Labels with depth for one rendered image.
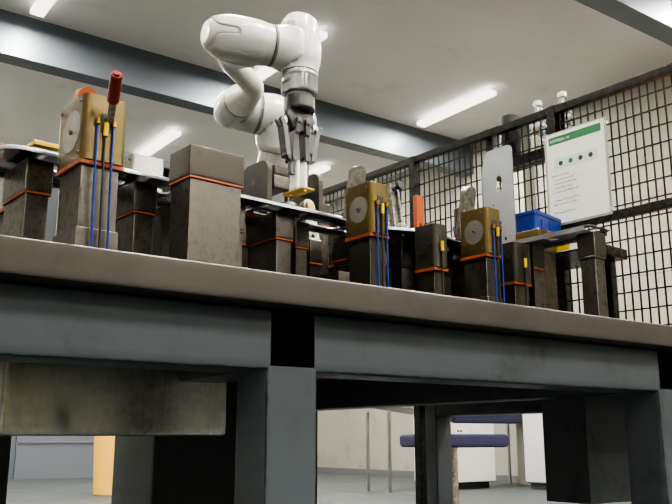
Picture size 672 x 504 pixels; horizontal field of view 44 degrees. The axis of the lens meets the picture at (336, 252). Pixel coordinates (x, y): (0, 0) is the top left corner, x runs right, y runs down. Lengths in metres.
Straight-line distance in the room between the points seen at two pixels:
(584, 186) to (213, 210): 1.41
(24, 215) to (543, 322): 0.91
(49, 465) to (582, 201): 9.86
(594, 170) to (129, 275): 1.91
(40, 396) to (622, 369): 0.99
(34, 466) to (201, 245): 10.26
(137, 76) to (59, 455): 5.44
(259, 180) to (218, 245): 0.60
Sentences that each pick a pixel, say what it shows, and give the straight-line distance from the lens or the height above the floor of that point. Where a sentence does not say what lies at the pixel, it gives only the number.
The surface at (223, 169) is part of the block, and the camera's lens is 1.59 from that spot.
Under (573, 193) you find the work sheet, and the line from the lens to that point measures 2.67.
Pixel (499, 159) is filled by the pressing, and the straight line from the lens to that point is 2.51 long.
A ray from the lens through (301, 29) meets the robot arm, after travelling 2.05.
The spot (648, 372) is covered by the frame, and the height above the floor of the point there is 0.61.
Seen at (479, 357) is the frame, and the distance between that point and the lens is 1.31.
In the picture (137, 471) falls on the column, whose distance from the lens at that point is 2.49.
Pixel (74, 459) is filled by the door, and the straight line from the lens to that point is 11.86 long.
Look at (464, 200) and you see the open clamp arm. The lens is 2.10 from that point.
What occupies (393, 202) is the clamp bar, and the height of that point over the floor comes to 1.16.
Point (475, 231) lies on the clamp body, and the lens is 2.04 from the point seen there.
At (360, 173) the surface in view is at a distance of 1.88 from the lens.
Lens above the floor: 0.49
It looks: 13 degrees up
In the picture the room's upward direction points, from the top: straight up
